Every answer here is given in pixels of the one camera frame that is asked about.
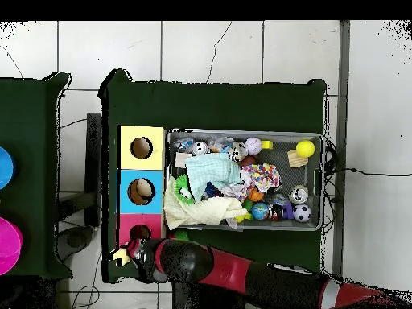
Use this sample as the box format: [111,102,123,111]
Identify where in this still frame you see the yellow plush toy with string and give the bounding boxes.
[111,247,133,268]

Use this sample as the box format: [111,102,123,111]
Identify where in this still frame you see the green spiky ball with eyes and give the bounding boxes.
[174,174,197,205]

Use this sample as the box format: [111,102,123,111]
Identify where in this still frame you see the cream waffle cloth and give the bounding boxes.
[163,178,249,231]

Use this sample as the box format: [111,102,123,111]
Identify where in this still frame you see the light blue waffle cloth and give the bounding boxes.
[184,153,245,201]

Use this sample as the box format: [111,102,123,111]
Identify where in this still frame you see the colourful knotted cloth ball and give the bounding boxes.
[220,183,250,203]
[241,163,282,193]

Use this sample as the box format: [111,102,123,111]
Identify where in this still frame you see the shallow clear mesh bin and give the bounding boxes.
[164,127,325,232]

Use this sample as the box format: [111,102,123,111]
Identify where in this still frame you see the black chair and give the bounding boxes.
[84,112,103,228]

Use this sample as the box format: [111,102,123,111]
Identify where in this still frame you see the pink bowl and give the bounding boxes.
[0,216,23,276]

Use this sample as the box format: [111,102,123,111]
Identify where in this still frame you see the blue globe ball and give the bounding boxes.
[250,202,270,221]

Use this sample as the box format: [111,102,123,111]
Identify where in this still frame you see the orange toy basketball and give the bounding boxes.
[246,187,266,203]

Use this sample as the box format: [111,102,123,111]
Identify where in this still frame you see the blue bowl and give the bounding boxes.
[0,146,16,191]

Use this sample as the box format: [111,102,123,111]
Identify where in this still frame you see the white baseball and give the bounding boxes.
[244,137,264,156]

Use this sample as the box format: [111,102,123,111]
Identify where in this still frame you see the dark green side table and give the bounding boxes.
[0,72,73,279]

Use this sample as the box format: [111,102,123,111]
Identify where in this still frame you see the dark green table cloth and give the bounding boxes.
[97,68,329,284]

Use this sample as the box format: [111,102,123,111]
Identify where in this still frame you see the black and white soccer ball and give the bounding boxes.
[291,204,312,224]

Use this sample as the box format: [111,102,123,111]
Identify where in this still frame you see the crushed soda can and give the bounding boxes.
[286,184,310,205]

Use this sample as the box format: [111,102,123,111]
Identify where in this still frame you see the plain yellow ball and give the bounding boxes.
[295,140,316,159]

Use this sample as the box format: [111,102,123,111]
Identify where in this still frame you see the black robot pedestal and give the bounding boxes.
[171,281,247,309]

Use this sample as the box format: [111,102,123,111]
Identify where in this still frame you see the black cable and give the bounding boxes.
[324,167,412,177]

